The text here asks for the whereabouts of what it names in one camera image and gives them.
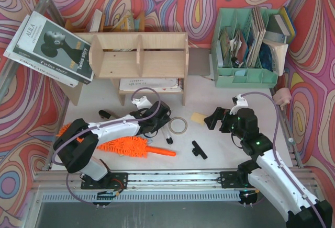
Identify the blue yellow book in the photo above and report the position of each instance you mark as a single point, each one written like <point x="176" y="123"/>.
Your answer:
<point x="282" y="23"/>

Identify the black and white stapler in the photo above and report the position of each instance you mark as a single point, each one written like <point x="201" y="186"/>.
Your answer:
<point x="107" y="115"/>

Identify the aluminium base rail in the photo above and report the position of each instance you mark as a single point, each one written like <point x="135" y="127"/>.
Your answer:
<point x="145" y="180"/>

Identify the orange microfiber duster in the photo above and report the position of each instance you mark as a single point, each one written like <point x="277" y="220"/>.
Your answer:
<point x="83" y="141"/>

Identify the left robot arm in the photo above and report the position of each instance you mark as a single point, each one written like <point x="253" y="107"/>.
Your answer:
<point x="108" y="131"/>

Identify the black plastic clip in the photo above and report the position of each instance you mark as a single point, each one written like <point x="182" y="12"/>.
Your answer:
<point x="197" y="150"/>

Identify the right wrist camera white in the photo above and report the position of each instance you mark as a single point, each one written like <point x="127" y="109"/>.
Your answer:
<point x="239" y="102"/>

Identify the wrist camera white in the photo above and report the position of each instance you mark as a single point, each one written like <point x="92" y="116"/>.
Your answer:
<point x="142" y="104"/>
<point x="239" y="102"/>

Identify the yellow sticky note pad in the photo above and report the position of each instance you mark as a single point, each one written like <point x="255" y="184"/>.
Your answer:
<point x="198" y="118"/>

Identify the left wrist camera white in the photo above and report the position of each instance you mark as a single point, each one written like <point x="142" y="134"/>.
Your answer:
<point x="142" y="104"/>

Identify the open book beside organizer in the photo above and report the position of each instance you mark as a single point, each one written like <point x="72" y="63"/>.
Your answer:
<point x="272" y="56"/>

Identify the green desk organizer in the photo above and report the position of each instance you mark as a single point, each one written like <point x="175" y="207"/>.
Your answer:
<point x="235" y="62"/>

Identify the wooden bookshelf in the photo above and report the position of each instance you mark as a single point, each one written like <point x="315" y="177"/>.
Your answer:
<point x="118" y="55"/>

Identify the grey brown mat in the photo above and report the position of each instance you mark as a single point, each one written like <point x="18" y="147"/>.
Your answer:
<point x="199" y="63"/>

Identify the spiral notebook on lower shelf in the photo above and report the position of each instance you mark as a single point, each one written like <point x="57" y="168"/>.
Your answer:
<point x="158" y="84"/>

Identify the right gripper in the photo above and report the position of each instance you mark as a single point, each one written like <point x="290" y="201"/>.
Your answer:
<point x="223" y="121"/>

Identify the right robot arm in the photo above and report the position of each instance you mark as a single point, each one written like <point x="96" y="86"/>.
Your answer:
<point x="267" y="172"/>

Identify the Twins story magazine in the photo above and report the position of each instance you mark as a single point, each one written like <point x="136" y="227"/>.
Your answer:
<point x="50" y="45"/>

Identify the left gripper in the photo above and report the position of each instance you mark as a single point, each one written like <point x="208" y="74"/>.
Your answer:
<point x="162" y="113"/>

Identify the white marker black cap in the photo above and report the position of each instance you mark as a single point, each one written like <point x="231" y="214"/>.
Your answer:
<point x="167" y="135"/>

